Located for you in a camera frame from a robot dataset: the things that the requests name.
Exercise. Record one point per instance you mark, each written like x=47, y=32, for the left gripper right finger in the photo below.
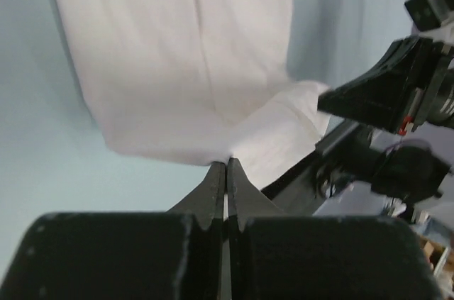
x=277, y=256

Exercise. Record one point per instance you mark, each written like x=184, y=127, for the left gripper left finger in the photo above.
x=175, y=254

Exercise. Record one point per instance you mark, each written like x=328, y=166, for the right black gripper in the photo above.
x=401, y=92

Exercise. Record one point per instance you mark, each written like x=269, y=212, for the white t shirt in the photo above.
x=194, y=81

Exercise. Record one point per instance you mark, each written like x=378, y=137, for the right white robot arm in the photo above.
x=407, y=171

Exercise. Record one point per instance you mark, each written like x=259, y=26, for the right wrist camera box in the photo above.
x=429, y=14

